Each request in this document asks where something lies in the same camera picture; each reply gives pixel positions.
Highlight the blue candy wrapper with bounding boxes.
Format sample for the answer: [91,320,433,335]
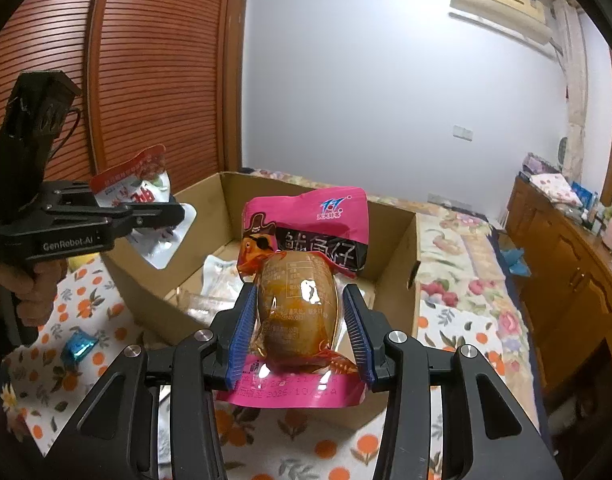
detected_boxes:
[60,329,99,363]

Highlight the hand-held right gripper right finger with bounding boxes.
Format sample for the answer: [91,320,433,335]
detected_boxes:
[342,284,562,480]

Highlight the pale patterned curtain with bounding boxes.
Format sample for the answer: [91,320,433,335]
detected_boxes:
[556,0,590,182]

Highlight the wooden cabinet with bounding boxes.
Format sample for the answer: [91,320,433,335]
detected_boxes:
[506,175,612,411]

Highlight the wooden louvered wardrobe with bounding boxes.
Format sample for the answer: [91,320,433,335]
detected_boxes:
[0,0,247,197]

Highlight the blue packs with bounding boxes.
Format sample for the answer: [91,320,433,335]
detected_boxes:
[571,180,600,209]

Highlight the cardboard box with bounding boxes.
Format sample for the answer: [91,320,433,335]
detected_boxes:
[100,171,421,431]

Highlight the silver packet with orange print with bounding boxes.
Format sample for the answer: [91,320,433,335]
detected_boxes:
[202,254,249,307]

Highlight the pink snack packet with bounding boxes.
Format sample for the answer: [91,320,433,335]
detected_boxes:
[217,186,371,409]

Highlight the person's left hand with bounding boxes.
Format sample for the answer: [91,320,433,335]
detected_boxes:
[0,255,70,323]

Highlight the orange snack packet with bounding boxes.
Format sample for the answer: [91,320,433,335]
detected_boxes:
[236,240,359,377]

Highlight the red and white snack packet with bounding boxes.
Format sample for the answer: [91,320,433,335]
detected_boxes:
[89,144,197,271]

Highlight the folded floral cloth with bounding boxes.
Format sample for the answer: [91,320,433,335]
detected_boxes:
[528,172,583,207]

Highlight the orange-print bed sheet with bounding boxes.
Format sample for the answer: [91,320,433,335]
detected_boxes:
[0,255,543,480]

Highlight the purple bag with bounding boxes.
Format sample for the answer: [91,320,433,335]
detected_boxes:
[522,152,560,177]

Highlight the blue cloth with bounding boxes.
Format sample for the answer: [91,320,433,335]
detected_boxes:
[501,247,530,277]

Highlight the yellow plush toy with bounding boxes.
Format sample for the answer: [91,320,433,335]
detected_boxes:
[68,252,99,274]

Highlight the wall air conditioner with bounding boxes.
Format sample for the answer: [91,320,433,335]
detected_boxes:
[448,0,555,47]

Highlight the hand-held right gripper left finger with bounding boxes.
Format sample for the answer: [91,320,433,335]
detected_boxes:
[46,280,259,480]

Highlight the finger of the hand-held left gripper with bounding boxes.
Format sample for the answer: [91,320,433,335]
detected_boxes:
[38,180,99,211]
[88,200,187,242]

